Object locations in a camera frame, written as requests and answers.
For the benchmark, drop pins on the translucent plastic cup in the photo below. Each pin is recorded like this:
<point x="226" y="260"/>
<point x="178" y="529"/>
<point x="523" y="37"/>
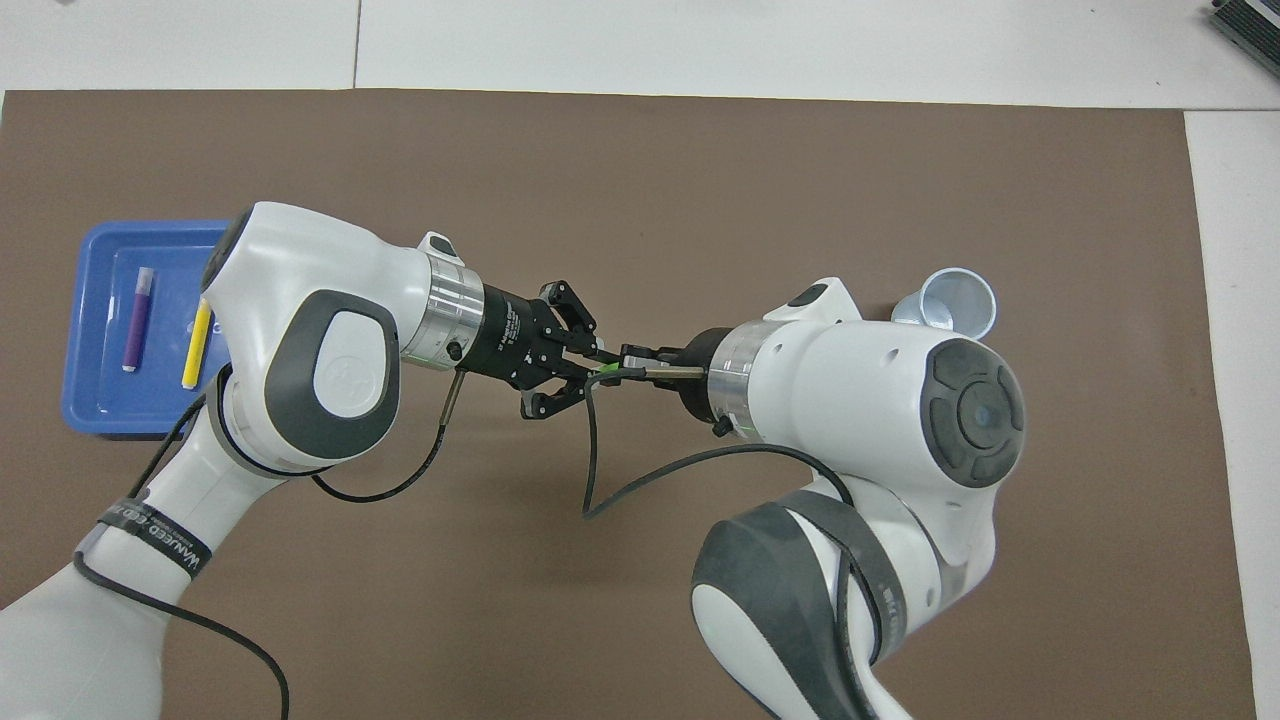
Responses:
<point x="960" y="300"/>

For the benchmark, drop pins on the purple pen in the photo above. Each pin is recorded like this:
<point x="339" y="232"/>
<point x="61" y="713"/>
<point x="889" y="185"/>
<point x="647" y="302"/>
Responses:
<point x="137" y="320"/>

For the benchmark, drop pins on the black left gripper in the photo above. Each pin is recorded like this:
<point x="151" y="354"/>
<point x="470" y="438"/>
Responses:
<point x="515" y="335"/>

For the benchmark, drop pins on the brown table mat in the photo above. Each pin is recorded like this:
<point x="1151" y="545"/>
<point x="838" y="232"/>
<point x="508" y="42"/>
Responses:
<point x="640" y="200"/>

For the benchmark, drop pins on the yellow pen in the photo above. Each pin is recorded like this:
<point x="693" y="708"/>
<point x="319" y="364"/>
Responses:
<point x="195" y="345"/>

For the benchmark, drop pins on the grey ribbed device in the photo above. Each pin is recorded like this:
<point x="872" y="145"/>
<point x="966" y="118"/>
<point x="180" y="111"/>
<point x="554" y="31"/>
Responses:
<point x="1250" y="25"/>

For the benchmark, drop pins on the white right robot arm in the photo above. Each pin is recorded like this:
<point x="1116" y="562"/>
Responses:
<point x="860" y="380"/>

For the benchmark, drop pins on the blue plastic tray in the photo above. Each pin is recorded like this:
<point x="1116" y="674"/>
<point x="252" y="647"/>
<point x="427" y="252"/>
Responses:
<point x="100" y="400"/>

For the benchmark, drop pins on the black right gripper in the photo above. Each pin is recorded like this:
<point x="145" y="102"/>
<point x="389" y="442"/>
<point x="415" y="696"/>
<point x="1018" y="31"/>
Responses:
<point x="700" y="375"/>

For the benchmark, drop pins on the green pen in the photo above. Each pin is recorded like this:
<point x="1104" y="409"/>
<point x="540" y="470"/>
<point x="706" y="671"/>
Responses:
<point x="606" y="371"/>

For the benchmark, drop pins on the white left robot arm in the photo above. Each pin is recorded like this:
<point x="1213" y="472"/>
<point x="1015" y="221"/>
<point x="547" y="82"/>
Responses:
<point x="300" y="280"/>

